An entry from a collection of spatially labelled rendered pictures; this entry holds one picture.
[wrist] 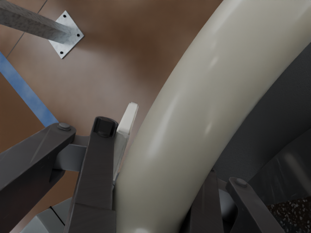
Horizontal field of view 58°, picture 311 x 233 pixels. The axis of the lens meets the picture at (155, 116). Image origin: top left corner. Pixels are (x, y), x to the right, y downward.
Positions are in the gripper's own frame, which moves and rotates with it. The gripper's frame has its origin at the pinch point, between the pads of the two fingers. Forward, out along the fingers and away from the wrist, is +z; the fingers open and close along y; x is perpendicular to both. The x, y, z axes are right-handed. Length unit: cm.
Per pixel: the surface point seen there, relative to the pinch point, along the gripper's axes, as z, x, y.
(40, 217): 49, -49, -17
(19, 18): 117, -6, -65
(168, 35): 133, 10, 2
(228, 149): 109, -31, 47
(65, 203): 59, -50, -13
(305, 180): 44, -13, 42
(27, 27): 124, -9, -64
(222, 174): 107, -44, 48
